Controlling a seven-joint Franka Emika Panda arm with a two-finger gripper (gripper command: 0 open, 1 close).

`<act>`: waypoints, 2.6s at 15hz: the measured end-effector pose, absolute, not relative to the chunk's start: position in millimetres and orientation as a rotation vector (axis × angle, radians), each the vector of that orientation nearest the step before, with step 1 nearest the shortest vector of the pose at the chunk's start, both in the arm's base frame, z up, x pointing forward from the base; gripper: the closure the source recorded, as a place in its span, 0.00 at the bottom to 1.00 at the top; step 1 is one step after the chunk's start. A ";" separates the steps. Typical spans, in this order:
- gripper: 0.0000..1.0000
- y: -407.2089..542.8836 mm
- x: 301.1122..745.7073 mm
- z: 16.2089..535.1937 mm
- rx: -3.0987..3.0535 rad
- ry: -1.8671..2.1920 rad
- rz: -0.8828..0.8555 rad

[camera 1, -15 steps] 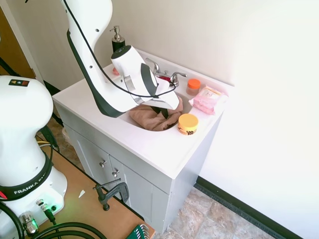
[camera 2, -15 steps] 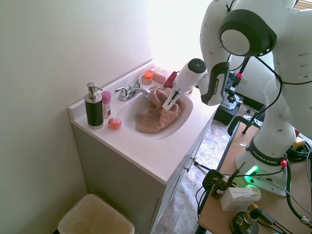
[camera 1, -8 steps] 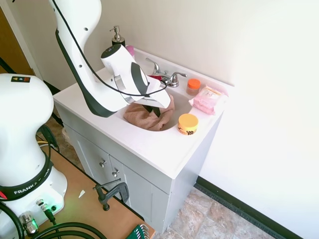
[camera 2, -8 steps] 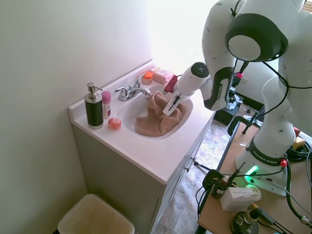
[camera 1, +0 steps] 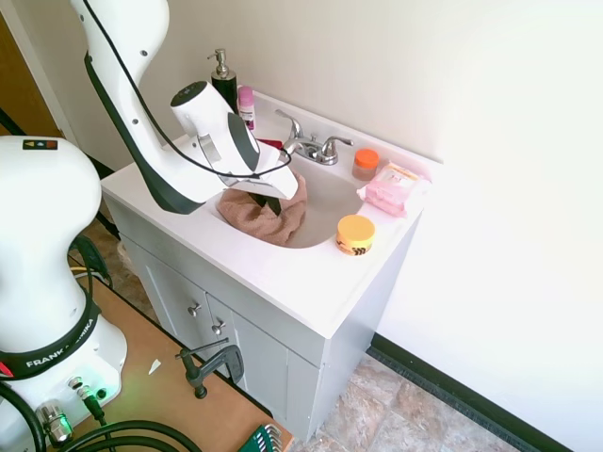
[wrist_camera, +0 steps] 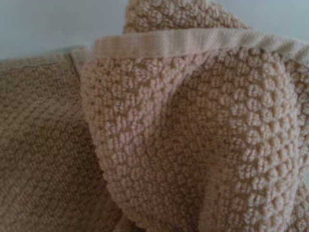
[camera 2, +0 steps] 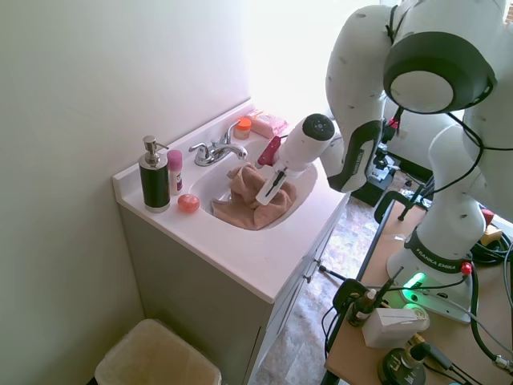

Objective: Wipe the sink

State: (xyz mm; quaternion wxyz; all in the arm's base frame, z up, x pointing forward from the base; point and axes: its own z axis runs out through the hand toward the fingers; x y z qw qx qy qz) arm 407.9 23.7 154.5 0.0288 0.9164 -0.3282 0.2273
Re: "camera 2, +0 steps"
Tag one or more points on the grey vanity cabinet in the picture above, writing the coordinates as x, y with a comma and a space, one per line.
192, 280

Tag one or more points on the white paper scrap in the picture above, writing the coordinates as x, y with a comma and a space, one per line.
394, 237

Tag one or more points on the pink wipes package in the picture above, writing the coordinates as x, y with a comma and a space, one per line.
268, 122

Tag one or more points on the tan pink towel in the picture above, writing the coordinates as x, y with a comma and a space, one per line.
244, 184

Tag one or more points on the white vanity sink top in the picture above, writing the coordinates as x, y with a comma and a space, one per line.
248, 268

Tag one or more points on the wrist camera with red mount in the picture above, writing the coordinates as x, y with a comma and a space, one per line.
267, 152

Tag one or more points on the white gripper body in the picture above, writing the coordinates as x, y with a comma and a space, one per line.
262, 198

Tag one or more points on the window blinds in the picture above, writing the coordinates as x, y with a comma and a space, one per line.
509, 10

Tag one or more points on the black round weighted base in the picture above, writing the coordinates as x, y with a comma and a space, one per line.
401, 367

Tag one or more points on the pink deodorant bottle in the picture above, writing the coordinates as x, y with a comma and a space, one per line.
175, 176

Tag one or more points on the black equipment case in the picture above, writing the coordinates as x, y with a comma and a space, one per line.
378, 180

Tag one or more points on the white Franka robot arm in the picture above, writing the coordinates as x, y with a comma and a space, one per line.
360, 80

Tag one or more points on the brown dropper bottle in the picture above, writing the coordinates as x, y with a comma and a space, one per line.
360, 310

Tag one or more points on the black C-clamp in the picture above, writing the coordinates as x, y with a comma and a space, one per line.
346, 290
386, 202

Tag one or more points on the yellow emergency stop box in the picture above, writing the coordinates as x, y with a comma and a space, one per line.
491, 236

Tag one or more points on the small white box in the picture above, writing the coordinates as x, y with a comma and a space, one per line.
388, 327

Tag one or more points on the black chrome soap dispenser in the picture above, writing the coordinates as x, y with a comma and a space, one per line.
154, 184

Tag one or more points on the red clamp block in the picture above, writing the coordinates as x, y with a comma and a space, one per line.
396, 124

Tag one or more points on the brown jar with orange lid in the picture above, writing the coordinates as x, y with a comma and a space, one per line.
242, 130

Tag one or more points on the trash bin with liner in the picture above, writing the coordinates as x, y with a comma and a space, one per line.
160, 357

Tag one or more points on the pink round soap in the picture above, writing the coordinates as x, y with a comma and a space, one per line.
189, 203

